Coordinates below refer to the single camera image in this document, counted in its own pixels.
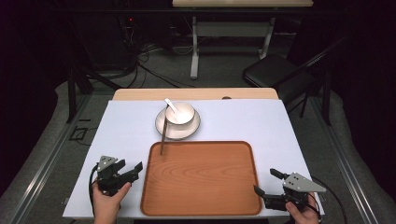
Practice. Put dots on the white ceramic spoon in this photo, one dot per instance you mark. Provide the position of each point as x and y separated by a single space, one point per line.
170 103

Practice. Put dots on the black metal stand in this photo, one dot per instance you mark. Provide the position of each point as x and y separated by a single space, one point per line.
72 93

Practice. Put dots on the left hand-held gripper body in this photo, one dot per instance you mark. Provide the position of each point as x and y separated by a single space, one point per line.
110 180

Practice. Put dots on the brown wooden tray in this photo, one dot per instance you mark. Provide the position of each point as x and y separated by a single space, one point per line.
202 180

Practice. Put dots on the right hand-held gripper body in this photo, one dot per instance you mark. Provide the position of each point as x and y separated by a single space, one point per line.
295 189

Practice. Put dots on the black chair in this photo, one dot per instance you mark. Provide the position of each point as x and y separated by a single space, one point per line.
267 73

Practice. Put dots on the white bowl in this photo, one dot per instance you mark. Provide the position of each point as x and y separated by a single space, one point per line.
186 112

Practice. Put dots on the dark chopstick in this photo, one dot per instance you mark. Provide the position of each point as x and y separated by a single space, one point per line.
163 137

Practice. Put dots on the person's right hand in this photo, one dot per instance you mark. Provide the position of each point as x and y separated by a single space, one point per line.
303 214

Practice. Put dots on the white table mat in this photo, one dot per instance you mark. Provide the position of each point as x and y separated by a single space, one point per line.
124 130

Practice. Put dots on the person's left hand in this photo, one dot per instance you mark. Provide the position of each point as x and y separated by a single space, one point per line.
107 203

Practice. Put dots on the metal floor rail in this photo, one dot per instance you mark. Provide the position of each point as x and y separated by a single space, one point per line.
345 161
46 161

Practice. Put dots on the white plate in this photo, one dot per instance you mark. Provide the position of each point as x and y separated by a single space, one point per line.
184 133

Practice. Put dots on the light wooden table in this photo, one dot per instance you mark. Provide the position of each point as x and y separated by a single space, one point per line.
193 94

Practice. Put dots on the wooden desk with white frame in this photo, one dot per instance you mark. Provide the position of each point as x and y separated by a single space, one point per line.
230 29

